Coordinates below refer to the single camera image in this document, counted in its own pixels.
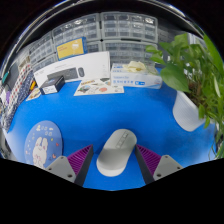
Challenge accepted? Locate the green plant in white pot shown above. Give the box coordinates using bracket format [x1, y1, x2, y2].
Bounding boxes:
[145, 32, 224, 159]

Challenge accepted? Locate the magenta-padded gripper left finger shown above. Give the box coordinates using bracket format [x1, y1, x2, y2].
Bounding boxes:
[45, 144, 95, 187]

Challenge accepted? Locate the grey computer mouse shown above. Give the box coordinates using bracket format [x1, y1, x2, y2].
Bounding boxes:
[95, 128, 138, 178]

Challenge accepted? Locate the round blue rabbit mouse pad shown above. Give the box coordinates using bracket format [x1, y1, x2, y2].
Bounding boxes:
[24, 120, 64, 170]

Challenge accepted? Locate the small black box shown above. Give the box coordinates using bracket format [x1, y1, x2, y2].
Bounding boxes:
[39, 75, 66, 96]

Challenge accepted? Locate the yellow and blue box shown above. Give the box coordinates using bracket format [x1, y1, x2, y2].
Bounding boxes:
[55, 36, 88, 61]

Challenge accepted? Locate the white dotted checkered cloth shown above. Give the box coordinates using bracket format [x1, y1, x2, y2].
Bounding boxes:
[6, 63, 34, 111]

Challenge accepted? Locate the white and blue glove box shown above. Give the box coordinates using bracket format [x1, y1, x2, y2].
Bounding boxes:
[110, 60, 163, 90]

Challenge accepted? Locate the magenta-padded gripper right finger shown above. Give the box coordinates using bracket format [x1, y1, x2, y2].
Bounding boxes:
[134, 144, 184, 185]

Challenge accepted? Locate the teal item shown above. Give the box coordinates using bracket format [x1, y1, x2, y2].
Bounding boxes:
[1, 70, 10, 85]

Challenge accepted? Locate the long white keyboard box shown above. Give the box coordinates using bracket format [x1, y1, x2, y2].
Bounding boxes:
[33, 50, 112, 88]

